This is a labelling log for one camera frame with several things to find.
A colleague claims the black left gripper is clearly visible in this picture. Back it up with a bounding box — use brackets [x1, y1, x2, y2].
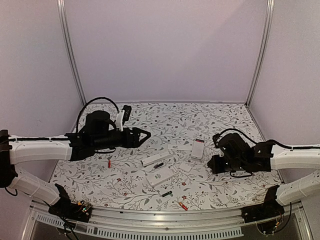
[92, 127, 152, 151]

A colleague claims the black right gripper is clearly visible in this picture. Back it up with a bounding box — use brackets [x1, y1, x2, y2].
[207, 154, 247, 174]

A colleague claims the white battery holder box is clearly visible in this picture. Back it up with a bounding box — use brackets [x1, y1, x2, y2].
[141, 150, 173, 167]

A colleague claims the white battery compartment cover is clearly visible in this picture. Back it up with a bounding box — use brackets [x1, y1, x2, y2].
[179, 163, 192, 173]

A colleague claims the black battery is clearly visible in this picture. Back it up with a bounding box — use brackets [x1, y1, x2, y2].
[161, 191, 173, 198]
[154, 162, 164, 169]

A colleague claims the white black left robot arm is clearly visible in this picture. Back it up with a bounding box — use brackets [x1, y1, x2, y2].
[0, 110, 151, 217]

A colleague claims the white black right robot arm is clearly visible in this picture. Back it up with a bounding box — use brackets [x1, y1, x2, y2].
[207, 133, 320, 218]

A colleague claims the red orange battery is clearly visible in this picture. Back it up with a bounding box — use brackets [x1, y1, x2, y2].
[195, 139, 205, 143]

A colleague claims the white plastic strip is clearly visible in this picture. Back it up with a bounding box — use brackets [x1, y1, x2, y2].
[167, 144, 192, 151]

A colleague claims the floral patterned table mat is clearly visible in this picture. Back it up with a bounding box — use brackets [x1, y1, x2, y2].
[50, 103, 281, 211]

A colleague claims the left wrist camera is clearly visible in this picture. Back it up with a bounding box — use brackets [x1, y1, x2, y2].
[115, 105, 132, 132]

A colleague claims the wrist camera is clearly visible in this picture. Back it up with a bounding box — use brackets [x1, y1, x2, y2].
[212, 133, 225, 158]
[115, 105, 132, 132]

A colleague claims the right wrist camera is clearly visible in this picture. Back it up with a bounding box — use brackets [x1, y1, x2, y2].
[212, 133, 225, 158]

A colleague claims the aluminium front rail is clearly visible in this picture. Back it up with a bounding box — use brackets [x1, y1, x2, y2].
[22, 195, 316, 240]

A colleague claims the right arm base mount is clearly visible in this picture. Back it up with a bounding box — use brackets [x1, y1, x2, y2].
[241, 200, 285, 235]

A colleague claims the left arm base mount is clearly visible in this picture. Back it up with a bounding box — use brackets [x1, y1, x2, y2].
[48, 198, 93, 223]

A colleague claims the left aluminium frame post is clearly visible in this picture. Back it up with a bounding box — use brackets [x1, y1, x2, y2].
[56, 0, 87, 106]

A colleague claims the aluminium frame post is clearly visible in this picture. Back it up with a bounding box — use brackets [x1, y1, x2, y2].
[245, 0, 275, 108]
[56, 0, 87, 106]

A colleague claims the right aluminium frame post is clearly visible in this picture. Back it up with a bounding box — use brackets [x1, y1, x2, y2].
[245, 0, 275, 108]

